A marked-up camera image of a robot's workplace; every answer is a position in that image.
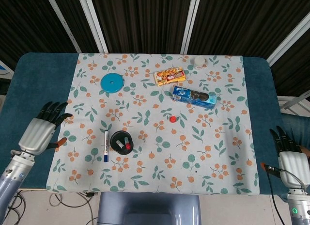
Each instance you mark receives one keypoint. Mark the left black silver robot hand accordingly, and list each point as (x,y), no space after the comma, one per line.
(37,136)

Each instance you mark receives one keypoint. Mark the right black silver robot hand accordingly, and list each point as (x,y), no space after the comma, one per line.
(293,166)

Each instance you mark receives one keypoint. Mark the blue white marker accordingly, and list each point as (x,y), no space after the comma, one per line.
(106,147)

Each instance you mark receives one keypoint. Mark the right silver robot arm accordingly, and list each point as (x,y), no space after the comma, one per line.
(300,206)

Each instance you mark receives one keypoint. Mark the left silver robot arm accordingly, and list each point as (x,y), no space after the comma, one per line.
(13,181)

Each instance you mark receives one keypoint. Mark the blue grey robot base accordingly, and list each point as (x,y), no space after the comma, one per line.
(149,208)

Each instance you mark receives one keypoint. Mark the black mesh pen holder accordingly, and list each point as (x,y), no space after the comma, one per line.
(121,151)

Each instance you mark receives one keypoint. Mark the red marker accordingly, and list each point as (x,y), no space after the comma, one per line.
(127,145)

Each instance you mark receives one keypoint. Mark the person leg in jeans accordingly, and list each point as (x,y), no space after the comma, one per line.
(298,128)

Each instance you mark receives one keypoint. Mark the teal felt table cover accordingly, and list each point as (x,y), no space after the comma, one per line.
(29,89)

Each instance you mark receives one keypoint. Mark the blue round disc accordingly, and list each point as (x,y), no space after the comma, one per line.
(112,83)

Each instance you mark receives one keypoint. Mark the floral print tablecloth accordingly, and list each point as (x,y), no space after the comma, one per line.
(155,162)

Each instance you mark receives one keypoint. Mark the blue cookie box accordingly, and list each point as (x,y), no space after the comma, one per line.
(193,97)

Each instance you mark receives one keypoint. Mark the red bottle cap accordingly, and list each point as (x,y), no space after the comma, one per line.
(173,119)

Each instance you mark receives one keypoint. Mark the small white jar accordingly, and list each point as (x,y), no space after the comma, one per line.
(199,62)

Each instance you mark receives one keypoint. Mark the yellow snack box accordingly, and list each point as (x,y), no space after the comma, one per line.
(170,76)

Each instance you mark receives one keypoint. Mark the white metal frame post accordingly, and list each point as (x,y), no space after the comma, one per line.
(93,22)
(63,22)
(290,39)
(190,22)

